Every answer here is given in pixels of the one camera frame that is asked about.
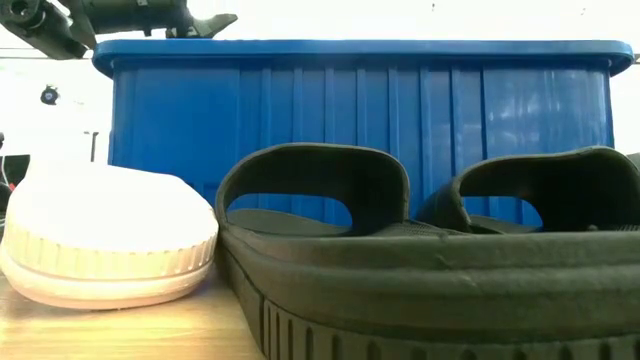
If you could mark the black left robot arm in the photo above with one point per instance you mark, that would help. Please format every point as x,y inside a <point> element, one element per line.
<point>45,30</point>

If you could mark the thin dark post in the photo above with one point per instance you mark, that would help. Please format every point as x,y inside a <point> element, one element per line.
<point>94,147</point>

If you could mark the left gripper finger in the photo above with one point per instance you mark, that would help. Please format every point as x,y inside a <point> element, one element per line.
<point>200,27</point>

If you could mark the blue plastic bin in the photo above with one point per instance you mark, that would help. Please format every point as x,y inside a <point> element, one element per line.
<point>300,100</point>

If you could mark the large black slide sandal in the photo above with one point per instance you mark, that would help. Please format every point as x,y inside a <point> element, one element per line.
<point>400,280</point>
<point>575,185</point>

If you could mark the black round knob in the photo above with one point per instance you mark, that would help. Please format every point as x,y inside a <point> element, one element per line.
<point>49,95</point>

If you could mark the pink slide sandal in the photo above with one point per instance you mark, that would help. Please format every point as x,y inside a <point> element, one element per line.
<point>110,225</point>

